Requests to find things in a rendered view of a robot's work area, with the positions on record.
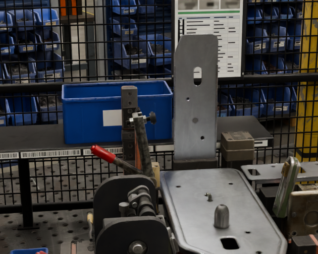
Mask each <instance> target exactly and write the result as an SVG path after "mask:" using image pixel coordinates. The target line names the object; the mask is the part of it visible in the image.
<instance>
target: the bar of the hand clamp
mask: <svg viewBox="0 0 318 254"><path fill-rule="evenodd" d="M147 121H150V122H151V123H152V125H153V124H155V123H156V116H155V113H154V112H153V111H152V112H150V113H149V117H146V116H145V115H144V116H142V112H136V113H132V118H130V120H128V121H126V125H131V126H134V128H135V134H136V139H137V145H138V150H139V155H140V161H141V166H142V171H143V175H145V176H147V177H151V176H152V177H154V174H153V169H152V163H151V158H150V152H149V147H148V141H147V136H146V130H145V125H144V124H146V123H147Z"/></svg>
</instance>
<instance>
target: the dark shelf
mask: <svg viewBox="0 0 318 254"><path fill-rule="evenodd" d="M240 131H248V132H249V133H250V135H251V136H252V137H253V138H254V148H269V147H273V146H274V138H273V137H272V135H271V134H270V133H269V132H268V131H267V130H266V129H265V128H264V127H263V125H262V124H261V123H260V122H259V121H258V120H257V119H256V118H255V117H254V116H253V115H249V116H226V117H217V150H220V148H221V143H220V141H221V133H222V132H240ZM147 141H148V147H149V152H150V153H168V152H174V119H172V138H171V139H159V140H147ZM95 144H97V145H98V146H100V147H102V148H104V149H106V150H107V151H109V152H111V153H113V154H115V155H122V154H123V142H122V141H121V142H101V143H82V144H65V139H64V126H63V124H44V125H21V126H0V161H4V160H22V159H47V158H68V157H88V156H95V155H94V154H92V153H91V150H90V148H91V147H92V145H95Z"/></svg>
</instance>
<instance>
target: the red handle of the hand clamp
mask: <svg viewBox="0 0 318 254"><path fill-rule="evenodd" d="M90 150H91V153H92V154H94V155H95V156H97V157H99V158H101V159H103V160H105V161H106V162H108V163H110V164H111V163H113V164H115V165H117V166H118V167H121V168H122V169H124V170H126V171H128V172H130V173H132V174H134V175H138V174H139V175H143V171H141V170H139V169H138V168H136V167H134V166H132V165H130V164H128V163H127V162H125V161H123V160H121V159H119V158H118V157H116V155H115V154H113V153H111V152H109V151H107V150H106V149H104V148H102V147H100V146H98V145H97V144H95V145H92V147H91V148H90Z"/></svg>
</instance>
